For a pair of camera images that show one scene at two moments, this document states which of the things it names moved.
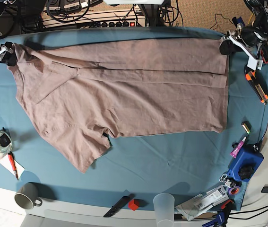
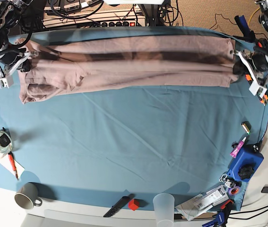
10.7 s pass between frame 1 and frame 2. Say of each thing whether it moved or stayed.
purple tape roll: stayed
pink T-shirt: moved
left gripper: moved
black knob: stayed
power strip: stayed
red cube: stayed
